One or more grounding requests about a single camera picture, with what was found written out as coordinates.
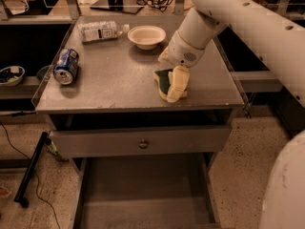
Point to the grey open middle drawer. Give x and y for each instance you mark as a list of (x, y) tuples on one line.
[(145, 192)]

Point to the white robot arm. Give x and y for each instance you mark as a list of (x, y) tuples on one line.
[(279, 42)]

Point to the black monitor stand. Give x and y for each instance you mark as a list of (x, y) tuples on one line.
[(123, 6)]

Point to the blue soda can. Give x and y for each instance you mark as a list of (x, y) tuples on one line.
[(65, 70)]

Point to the black bar on floor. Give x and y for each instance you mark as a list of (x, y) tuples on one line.
[(20, 195)]

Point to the white bowl with items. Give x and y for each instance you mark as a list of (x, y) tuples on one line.
[(11, 76)]

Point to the grey drawer cabinet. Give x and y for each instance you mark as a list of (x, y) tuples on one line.
[(115, 89)]

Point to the round drawer knob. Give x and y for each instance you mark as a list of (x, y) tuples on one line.
[(143, 144)]

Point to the white paper bowl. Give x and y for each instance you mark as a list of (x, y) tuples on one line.
[(146, 37)]

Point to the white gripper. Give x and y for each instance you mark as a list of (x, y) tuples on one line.
[(181, 52)]

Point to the grey top drawer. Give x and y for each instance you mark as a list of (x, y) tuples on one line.
[(125, 142)]

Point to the clear plastic water bottle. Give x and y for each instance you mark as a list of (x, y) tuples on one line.
[(102, 30)]

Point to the green and yellow sponge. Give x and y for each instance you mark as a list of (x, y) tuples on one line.
[(163, 78)]

